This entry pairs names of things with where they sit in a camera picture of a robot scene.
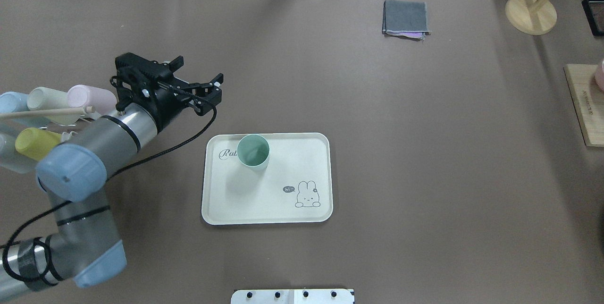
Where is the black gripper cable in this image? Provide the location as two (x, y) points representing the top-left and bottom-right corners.
(0, 103), (218, 286)

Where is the bamboo cutting board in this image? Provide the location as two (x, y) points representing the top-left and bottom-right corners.
(564, 62), (604, 147)

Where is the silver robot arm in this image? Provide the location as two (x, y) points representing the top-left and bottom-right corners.
(1, 52), (224, 302)

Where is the wooden mug tree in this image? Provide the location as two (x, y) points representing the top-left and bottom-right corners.
(504, 0), (557, 35)

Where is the yellow cup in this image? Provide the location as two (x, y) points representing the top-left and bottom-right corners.
(15, 127), (62, 160)

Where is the white rabbit tray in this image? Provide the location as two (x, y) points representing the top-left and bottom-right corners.
(201, 133), (334, 225)

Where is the light blue cup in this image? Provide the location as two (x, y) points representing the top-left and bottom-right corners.
(0, 91), (30, 113)

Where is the pink cup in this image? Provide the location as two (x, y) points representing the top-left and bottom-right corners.
(67, 84), (117, 115)

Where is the green cup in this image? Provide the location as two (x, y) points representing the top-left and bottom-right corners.
(236, 134), (270, 170)

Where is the white wire cup rack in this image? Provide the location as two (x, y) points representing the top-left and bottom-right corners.
(0, 106), (101, 121)

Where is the pale white cup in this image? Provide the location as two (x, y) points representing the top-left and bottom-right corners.
(26, 87), (70, 110)

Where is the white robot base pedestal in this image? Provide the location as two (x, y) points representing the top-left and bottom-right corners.
(230, 288), (356, 304)

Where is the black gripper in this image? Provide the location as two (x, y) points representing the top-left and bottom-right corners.
(110, 52), (224, 131)

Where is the folded grey cloth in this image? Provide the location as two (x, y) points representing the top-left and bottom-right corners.
(382, 0), (431, 40)

